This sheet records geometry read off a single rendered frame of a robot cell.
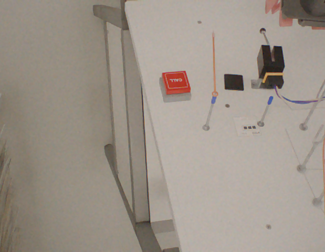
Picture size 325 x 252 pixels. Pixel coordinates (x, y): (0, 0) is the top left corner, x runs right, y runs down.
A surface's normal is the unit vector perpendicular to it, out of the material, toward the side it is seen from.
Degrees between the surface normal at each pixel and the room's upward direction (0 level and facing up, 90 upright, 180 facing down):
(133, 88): 0
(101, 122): 0
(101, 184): 0
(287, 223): 50
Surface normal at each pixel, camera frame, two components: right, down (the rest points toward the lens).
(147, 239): -0.05, -0.97
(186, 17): 0.10, -0.59
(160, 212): 0.22, 0.23
